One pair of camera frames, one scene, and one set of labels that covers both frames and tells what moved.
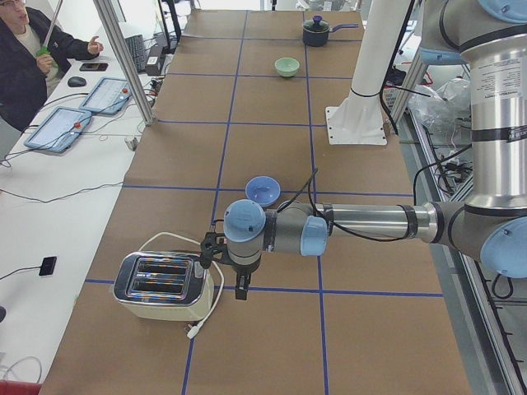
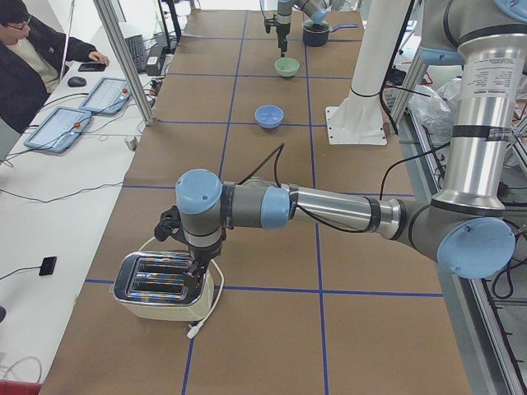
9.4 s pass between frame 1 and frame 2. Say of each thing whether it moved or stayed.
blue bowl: moved
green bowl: stayed
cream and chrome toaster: stayed
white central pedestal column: stayed
